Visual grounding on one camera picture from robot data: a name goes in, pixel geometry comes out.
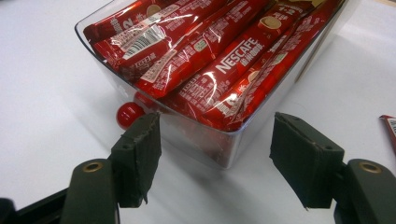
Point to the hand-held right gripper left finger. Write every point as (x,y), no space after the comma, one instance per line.
(137,161)

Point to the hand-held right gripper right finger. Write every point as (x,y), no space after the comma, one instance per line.
(311,165)

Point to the single red sachet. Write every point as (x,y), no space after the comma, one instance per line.
(390,130)

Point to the pile of red coffee sachets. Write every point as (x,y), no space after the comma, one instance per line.
(236,62)

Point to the white table sheet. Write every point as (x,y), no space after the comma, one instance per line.
(46,77)

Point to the wooden table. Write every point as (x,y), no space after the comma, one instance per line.
(389,1)

